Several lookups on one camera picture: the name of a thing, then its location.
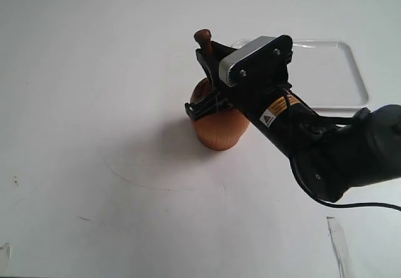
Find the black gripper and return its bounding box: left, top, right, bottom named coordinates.
left=184, top=40, right=316, bottom=143

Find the dark wooden pestle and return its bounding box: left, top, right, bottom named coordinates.
left=194, top=29, right=214, bottom=58

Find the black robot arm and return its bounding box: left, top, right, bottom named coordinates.
left=185, top=29, right=400, bottom=208

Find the wooden mortar cup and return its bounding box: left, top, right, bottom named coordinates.
left=189, top=78, right=251, bottom=150

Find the white rectangular plastic tray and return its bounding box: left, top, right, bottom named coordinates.
left=231, top=38, right=372, bottom=110

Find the clear tape strip right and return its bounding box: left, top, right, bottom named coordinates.
left=326, top=217, right=355, bottom=278

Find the clear tape scrap left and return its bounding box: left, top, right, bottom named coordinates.
left=0, top=243, right=11, bottom=270

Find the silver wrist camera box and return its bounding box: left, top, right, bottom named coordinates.
left=219, top=35, right=293, bottom=88

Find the black cable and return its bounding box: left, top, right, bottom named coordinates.
left=275, top=83, right=401, bottom=212

